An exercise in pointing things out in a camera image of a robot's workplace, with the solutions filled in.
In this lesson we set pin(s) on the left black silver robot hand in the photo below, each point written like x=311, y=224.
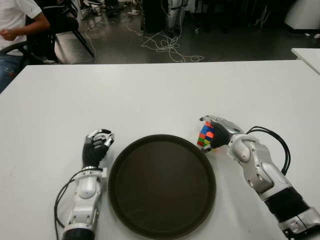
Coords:
x=93, y=153

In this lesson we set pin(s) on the seated person in white shirt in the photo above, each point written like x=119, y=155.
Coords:
x=15, y=15

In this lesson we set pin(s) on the black sneaker with white sole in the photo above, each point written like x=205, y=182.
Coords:
x=93, y=2

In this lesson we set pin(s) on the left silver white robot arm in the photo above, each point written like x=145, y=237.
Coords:
x=87, y=185

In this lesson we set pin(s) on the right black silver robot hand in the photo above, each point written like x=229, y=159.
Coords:
x=222, y=135

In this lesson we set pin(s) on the dark brown round plate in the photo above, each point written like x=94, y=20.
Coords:
x=162, y=185

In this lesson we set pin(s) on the multicoloured Rubik's cube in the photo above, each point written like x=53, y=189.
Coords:
x=206, y=131

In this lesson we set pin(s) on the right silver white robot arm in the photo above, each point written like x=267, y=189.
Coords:
x=252, y=160

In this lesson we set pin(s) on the white paper scrap on floor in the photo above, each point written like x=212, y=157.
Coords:
x=317, y=36

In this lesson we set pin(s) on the black floor cabinet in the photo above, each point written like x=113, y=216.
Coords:
x=155, y=15

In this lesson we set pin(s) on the black metal-legged chair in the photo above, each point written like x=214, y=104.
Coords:
x=65, y=23

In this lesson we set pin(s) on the black office armchair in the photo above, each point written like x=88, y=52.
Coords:
x=35, y=52

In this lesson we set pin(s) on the silver humanoid robot legs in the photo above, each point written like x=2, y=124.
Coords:
x=172, y=17

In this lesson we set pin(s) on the white side table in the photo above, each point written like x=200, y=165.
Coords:
x=310, y=58

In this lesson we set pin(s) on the white cabinet with black base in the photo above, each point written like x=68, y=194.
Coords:
x=305, y=15

